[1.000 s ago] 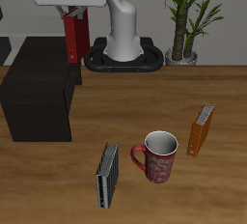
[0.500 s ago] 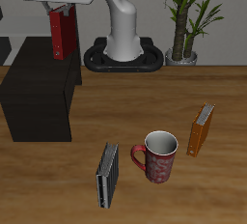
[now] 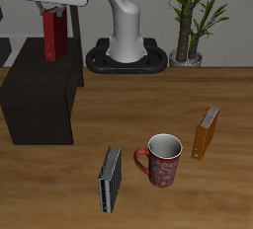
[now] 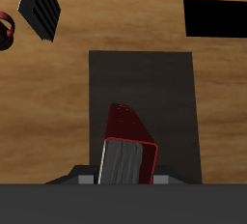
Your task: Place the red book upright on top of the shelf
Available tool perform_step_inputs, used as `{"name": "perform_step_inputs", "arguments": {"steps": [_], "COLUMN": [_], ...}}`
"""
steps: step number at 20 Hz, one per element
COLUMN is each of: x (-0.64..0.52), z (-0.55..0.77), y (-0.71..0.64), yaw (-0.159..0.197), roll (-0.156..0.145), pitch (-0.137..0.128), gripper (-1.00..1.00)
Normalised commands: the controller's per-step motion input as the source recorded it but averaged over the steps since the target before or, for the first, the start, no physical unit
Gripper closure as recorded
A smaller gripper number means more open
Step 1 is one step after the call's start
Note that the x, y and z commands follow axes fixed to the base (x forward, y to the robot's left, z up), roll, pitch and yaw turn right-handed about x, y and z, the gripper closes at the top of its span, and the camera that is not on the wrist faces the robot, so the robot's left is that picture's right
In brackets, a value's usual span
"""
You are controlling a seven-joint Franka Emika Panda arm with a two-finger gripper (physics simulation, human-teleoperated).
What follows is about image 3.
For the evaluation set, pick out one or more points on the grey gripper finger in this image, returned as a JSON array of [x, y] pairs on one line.
[[61, 10], [40, 8]]

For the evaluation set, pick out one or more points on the red book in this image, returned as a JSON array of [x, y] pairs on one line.
[[55, 35]]

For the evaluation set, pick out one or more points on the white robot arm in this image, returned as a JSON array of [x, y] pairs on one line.
[[126, 25]]

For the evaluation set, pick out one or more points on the black book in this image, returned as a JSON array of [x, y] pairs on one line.
[[110, 180]]

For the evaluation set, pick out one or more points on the orange book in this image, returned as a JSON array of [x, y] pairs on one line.
[[205, 134]]

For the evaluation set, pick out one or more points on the dark brown desk caddy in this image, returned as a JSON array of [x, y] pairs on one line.
[[39, 91]]

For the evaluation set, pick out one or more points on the green pot plant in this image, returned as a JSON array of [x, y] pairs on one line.
[[191, 19]]

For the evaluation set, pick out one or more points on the red patterned mug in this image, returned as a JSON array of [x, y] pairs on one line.
[[162, 164]]

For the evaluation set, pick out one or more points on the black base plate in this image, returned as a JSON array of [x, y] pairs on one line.
[[95, 60]]

